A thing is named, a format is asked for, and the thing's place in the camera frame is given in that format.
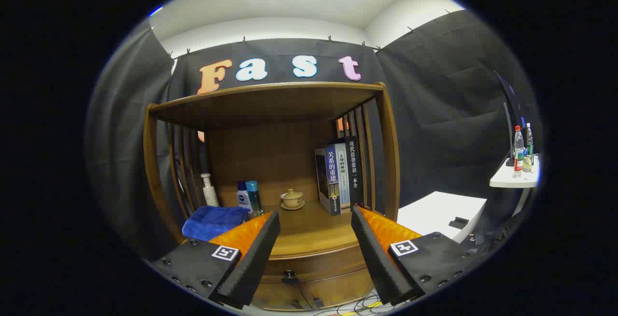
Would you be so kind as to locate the grey spine book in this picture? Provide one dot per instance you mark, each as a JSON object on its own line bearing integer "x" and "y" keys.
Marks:
{"x": 343, "y": 176}

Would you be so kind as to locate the beige lidded teacup with saucer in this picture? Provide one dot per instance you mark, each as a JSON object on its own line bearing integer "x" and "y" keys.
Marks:
{"x": 292, "y": 200}

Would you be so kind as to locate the clear blue bottle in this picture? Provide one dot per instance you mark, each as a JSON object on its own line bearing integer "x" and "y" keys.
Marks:
{"x": 254, "y": 195}

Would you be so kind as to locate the wooden countertop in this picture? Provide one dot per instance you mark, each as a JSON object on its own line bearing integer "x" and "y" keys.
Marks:
{"x": 314, "y": 234}

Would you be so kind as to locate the brown wooden drawer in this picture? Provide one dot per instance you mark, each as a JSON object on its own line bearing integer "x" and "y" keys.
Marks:
{"x": 321, "y": 265}

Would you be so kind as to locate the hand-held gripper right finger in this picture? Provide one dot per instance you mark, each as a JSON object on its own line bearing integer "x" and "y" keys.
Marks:
{"x": 379, "y": 263}

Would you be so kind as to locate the folded blue towel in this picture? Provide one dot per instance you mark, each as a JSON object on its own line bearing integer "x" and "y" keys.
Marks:
{"x": 212, "y": 222}

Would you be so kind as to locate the black spine book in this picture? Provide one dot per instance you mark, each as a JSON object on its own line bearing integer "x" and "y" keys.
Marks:
{"x": 355, "y": 166}

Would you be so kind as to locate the brown wooden cabinet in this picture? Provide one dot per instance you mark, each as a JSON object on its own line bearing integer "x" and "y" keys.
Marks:
{"x": 270, "y": 156}

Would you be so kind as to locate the white bottle blue pump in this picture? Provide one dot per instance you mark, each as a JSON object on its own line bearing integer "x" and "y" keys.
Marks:
{"x": 243, "y": 200}

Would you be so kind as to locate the green label bottle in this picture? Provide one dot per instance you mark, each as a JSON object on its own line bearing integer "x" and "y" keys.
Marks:
{"x": 529, "y": 144}

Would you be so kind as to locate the dark monitor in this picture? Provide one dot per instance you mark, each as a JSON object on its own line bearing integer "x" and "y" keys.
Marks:
{"x": 512, "y": 108}

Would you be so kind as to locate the white side table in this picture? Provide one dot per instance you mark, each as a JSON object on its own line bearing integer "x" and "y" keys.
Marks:
{"x": 507, "y": 179}

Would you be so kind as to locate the blue spine book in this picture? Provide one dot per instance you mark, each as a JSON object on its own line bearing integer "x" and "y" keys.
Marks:
{"x": 332, "y": 176}

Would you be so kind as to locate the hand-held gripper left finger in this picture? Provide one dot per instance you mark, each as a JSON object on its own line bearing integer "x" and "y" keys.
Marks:
{"x": 256, "y": 263}

